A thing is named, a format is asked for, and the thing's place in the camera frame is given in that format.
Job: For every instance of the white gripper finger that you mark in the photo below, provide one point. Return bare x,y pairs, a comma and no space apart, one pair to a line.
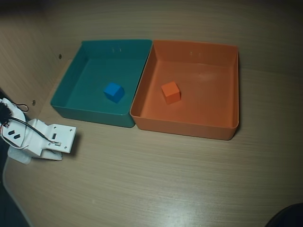
53,156

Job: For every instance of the orange cube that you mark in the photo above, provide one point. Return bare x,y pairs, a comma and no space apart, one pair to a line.
171,92

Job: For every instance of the blue cube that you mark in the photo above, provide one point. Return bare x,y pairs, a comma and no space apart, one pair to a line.
113,92

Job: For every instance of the teal plastic box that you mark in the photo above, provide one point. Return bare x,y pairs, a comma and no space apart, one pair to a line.
94,71

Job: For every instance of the orange plastic box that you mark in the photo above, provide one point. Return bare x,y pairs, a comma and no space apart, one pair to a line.
201,106

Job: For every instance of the dark round object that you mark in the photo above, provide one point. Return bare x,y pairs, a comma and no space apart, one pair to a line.
288,217

